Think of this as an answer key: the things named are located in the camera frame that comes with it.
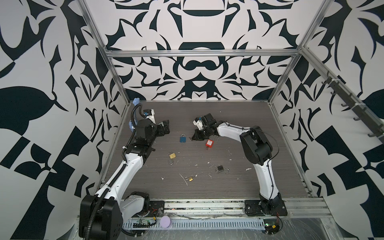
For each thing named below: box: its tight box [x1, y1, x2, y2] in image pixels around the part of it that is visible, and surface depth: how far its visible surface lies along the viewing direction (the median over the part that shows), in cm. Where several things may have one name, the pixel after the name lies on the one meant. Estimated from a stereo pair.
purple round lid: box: [160, 215, 171, 229], surface depth 65 cm
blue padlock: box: [179, 133, 187, 143], surface depth 101 cm
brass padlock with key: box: [167, 151, 177, 166], surface depth 93 cm
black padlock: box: [215, 165, 230, 174], surface depth 89 cm
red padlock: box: [205, 139, 215, 151], surface depth 98 cm
